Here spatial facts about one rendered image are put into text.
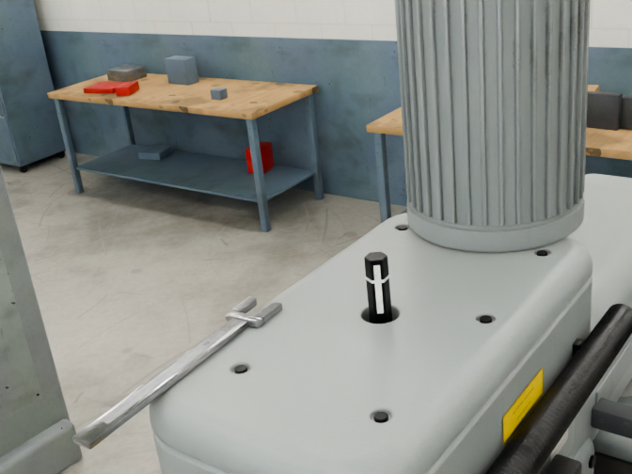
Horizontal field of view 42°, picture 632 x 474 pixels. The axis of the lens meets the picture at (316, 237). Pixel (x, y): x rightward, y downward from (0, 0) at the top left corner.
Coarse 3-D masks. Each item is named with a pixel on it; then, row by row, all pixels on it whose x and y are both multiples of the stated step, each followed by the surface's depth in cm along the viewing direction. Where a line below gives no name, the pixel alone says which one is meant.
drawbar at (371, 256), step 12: (372, 252) 76; (372, 264) 75; (384, 264) 75; (372, 276) 76; (384, 276) 76; (372, 288) 76; (384, 288) 76; (372, 300) 77; (384, 300) 76; (372, 312) 77; (384, 312) 77
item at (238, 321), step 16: (240, 304) 81; (256, 304) 82; (272, 304) 81; (240, 320) 78; (256, 320) 78; (208, 336) 76; (224, 336) 76; (192, 352) 74; (208, 352) 74; (176, 368) 72; (192, 368) 72; (144, 384) 70; (160, 384) 70; (128, 400) 68; (144, 400) 68; (112, 416) 66; (128, 416) 66; (80, 432) 64; (96, 432) 64; (112, 432) 65
